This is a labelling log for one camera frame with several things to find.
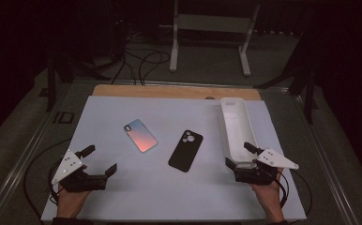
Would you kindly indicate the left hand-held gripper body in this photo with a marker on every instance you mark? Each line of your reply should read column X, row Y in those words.
column 66, row 165

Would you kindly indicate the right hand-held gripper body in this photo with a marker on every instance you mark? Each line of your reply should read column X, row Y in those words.
column 254, row 175

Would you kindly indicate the long white plastic tray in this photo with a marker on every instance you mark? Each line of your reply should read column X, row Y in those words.
column 238, row 128

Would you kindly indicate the blue pink gradient phone case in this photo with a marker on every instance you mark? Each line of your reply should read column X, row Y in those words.
column 140, row 136

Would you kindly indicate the black phone case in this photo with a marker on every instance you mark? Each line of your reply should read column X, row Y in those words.
column 185, row 151

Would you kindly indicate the person's right hand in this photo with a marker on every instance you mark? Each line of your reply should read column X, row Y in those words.
column 269, row 197

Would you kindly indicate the person's left hand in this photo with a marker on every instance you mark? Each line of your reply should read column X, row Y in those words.
column 69, row 203

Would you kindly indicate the black floor stand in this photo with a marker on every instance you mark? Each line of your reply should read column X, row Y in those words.
column 309, row 100

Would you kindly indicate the black tripod stand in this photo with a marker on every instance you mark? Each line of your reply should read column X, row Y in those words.
column 51, row 84

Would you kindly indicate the wooden board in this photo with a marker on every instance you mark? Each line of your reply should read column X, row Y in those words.
column 169, row 91

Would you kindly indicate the white metal stand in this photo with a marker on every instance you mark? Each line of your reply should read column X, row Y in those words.
column 212, row 23

